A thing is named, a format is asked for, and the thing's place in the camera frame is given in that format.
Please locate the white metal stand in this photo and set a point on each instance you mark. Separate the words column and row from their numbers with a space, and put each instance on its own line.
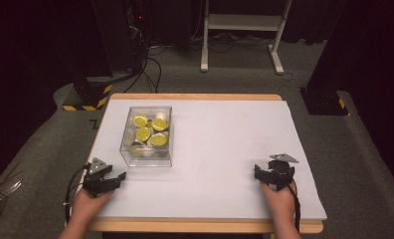
column 241, row 22

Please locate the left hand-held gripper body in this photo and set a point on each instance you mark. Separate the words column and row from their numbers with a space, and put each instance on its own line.
column 93, row 181

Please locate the black stand base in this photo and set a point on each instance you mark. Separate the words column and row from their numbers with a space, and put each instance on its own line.
column 322, row 101

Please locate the person's right hand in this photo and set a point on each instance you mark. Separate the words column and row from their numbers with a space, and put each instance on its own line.
column 279, row 202

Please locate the shiny metal object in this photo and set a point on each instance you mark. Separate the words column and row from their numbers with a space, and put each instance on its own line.
column 2, row 195

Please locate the white table mat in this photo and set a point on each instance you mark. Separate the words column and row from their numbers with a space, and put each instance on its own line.
column 218, row 159

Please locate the clear plastic box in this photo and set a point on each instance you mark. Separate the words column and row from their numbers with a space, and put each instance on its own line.
column 148, row 159

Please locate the black box with hazard stripes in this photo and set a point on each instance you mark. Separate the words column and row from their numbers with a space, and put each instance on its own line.
column 92, row 93

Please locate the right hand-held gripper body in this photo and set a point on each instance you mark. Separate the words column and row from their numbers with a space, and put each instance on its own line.
column 279, row 174

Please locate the dark equipment rack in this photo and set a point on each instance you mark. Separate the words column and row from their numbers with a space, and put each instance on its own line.
column 118, row 33

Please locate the person's left hand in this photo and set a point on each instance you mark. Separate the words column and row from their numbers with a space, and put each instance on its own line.
column 87, row 205

